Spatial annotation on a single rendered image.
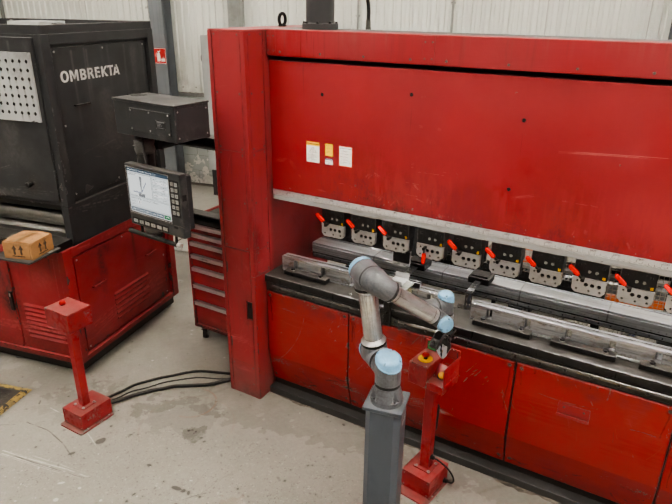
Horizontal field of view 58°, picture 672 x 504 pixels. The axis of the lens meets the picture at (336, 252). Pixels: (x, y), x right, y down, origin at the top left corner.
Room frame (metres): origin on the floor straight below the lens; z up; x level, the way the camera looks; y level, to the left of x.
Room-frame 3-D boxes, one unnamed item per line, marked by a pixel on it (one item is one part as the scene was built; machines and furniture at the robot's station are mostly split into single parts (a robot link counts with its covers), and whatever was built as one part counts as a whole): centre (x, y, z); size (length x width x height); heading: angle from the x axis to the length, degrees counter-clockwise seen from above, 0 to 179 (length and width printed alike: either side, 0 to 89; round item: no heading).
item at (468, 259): (2.89, -0.69, 1.25); 0.15 x 0.09 x 0.17; 60
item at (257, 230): (3.73, 0.38, 1.15); 0.85 x 0.25 x 2.30; 150
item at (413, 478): (2.55, -0.48, 0.06); 0.25 x 0.20 x 0.12; 141
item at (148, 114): (3.30, 0.96, 1.53); 0.51 x 0.25 x 0.85; 55
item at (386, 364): (2.27, -0.23, 0.94); 0.13 x 0.12 x 0.14; 21
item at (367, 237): (3.19, -0.17, 1.25); 0.15 x 0.09 x 0.17; 60
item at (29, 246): (3.42, 1.91, 1.04); 0.30 x 0.26 x 0.12; 71
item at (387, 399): (2.26, -0.24, 0.82); 0.15 x 0.15 x 0.10
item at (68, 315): (3.08, 1.55, 0.41); 0.25 x 0.20 x 0.83; 150
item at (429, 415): (2.57, -0.50, 0.39); 0.05 x 0.05 x 0.54; 51
